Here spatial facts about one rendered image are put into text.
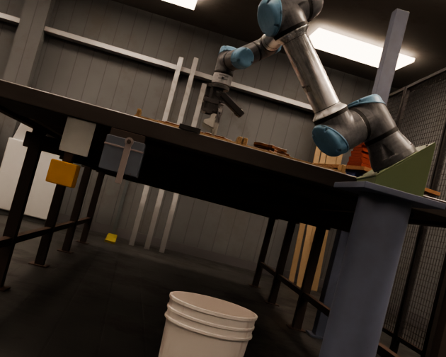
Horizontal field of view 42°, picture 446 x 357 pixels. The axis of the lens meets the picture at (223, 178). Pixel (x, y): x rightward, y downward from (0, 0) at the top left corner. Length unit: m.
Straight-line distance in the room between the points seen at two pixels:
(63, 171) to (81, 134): 0.14
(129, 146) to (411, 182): 0.93
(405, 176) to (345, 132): 0.23
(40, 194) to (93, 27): 2.42
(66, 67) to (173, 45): 1.45
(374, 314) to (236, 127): 6.29
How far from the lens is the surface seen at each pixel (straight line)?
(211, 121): 2.21
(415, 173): 1.90
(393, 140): 1.91
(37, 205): 7.06
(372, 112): 1.90
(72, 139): 2.06
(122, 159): 2.01
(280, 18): 1.81
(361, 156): 3.14
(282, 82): 8.23
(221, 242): 7.96
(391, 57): 4.40
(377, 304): 1.89
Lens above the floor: 0.67
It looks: 3 degrees up
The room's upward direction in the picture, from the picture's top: 15 degrees clockwise
